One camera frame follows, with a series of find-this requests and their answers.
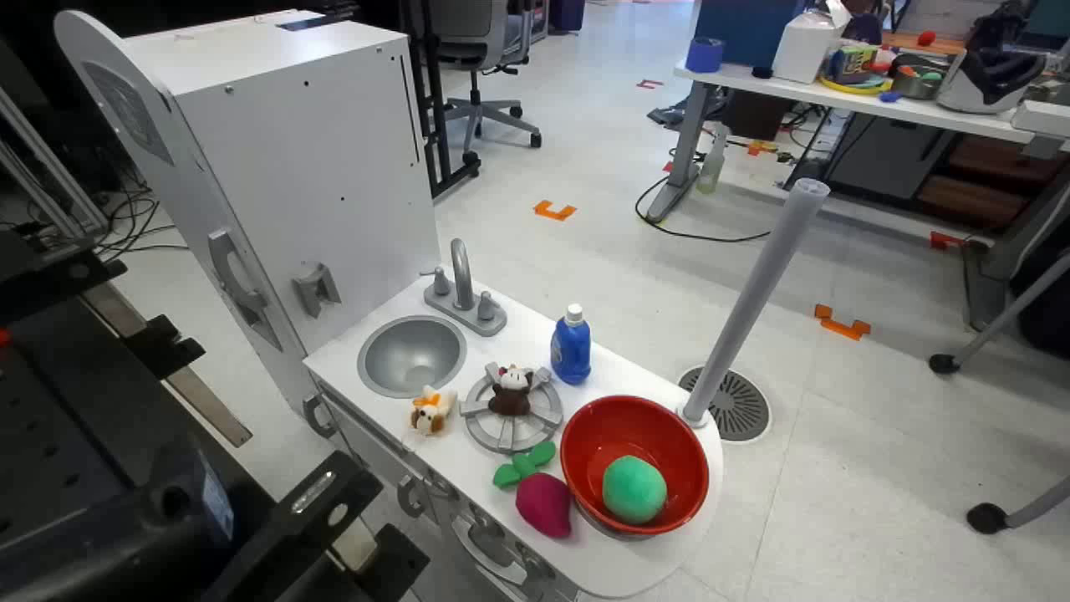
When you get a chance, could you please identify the grey toy tap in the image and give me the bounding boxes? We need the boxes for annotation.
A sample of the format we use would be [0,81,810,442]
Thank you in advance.
[418,233,512,340]

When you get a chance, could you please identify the blue bottle white cap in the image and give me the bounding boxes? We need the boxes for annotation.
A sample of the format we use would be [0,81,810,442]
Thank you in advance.
[549,301,595,388]

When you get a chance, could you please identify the brown white plush monkey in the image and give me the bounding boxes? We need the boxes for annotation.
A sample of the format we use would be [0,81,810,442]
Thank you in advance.
[482,359,537,417]

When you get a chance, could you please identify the grey toy stove burner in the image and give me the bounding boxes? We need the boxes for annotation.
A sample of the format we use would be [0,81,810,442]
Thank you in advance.
[458,363,566,454]

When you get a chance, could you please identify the grey toy sink basin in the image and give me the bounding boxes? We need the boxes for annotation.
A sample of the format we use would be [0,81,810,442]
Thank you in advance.
[355,312,469,400]

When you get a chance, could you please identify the red bowl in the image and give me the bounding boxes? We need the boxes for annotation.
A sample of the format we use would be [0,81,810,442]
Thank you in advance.
[558,392,713,542]

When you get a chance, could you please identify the magenta toy vegetable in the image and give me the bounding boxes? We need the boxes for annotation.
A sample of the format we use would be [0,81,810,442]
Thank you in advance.
[512,472,578,542]

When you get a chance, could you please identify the green ball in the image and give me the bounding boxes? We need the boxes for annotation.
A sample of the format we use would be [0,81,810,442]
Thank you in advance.
[599,452,672,528]

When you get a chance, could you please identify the black metal rack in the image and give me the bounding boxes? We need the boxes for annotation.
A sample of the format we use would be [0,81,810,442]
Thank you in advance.
[404,0,483,200]

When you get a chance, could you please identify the grey pole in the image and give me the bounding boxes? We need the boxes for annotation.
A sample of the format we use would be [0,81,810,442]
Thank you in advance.
[678,175,833,429]

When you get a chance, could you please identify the grey cabinet latch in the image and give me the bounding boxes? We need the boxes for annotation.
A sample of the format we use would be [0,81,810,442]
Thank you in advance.
[291,261,343,321]

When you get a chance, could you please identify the round floor drain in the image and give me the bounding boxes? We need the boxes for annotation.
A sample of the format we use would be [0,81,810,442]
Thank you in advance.
[675,363,772,445]

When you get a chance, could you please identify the grey office chair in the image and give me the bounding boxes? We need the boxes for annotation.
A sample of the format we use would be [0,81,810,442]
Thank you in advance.
[429,0,546,154]

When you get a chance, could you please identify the white toy kitchen unit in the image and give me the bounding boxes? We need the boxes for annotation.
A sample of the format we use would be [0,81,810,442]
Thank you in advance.
[49,6,730,602]

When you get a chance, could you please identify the blue cup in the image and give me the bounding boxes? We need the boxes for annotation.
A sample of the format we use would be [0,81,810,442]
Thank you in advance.
[681,33,726,76]

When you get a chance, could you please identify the white table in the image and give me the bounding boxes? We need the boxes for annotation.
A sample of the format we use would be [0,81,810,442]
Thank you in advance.
[643,59,1070,227]

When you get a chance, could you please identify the white box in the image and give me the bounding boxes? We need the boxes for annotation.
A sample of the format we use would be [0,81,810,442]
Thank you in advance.
[770,6,848,88]

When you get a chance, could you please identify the colourful toy pile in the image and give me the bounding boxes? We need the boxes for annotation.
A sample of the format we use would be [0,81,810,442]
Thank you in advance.
[817,43,900,101]

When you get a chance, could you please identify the brown wooden drawers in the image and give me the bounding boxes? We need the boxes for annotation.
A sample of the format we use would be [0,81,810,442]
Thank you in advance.
[913,136,1065,229]

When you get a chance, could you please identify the black robot stand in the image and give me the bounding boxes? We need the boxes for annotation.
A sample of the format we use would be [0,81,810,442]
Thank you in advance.
[0,254,431,602]

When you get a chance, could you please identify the black tripod leg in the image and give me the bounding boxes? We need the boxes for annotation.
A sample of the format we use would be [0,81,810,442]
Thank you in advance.
[927,246,1070,379]
[962,479,1070,535]

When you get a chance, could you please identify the black white appliance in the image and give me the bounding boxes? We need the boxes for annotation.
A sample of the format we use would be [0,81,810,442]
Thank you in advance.
[933,43,1048,118]

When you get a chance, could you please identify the black floor cable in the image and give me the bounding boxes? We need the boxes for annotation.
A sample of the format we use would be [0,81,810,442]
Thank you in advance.
[633,176,774,246]

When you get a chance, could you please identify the grey cabinet door handle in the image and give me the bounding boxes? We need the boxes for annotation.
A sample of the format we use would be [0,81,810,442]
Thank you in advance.
[205,227,282,338]

